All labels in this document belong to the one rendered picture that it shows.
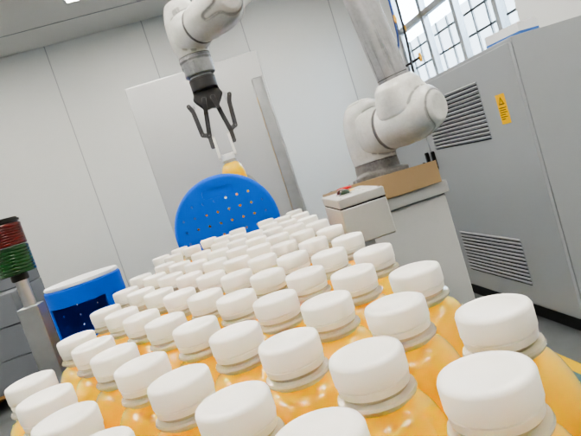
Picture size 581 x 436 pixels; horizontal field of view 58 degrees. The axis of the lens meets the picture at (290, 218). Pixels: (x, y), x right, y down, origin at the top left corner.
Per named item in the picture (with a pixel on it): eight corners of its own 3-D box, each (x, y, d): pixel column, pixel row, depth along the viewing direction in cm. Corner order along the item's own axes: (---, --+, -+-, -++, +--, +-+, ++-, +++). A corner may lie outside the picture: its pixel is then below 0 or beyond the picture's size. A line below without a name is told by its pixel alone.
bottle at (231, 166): (263, 213, 154) (243, 152, 151) (256, 218, 147) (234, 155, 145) (242, 219, 156) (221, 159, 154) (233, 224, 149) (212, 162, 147)
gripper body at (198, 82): (216, 74, 151) (226, 105, 152) (188, 83, 150) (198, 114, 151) (214, 69, 143) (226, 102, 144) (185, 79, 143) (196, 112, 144)
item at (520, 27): (506, 47, 277) (502, 33, 276) (540, 31, 253) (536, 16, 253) (487, 52, 273) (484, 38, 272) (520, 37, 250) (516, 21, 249)
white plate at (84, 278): (46, 286, 210) (47, 289, 210) (40, 294, 184) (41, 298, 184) (115, 262, 219) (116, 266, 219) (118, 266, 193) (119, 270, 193)
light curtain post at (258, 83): (354, 367, 298) (261, 77, 283) (355, 371, 292) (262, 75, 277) (343, 370, 298) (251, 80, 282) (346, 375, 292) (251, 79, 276)
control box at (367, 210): (372, 224, 127) (360, 183, 126) (397, 231, 108) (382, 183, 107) (334, 237, 127) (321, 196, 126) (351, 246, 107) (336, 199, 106)
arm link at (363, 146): (375, 163, 196) (359, 106, 195) (411, 150, 181) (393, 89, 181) (344, 171, 186) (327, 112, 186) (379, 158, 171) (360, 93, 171)
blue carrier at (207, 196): (272, 232, 229) (254, 169, 226) (294, 262, 142) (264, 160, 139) (209, 251, 226) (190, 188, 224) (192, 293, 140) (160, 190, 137)
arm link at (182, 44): (169, 65, 147) (190, 48, 137) (150, 11, 146) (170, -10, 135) (201, 60, 154) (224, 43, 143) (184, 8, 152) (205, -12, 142)
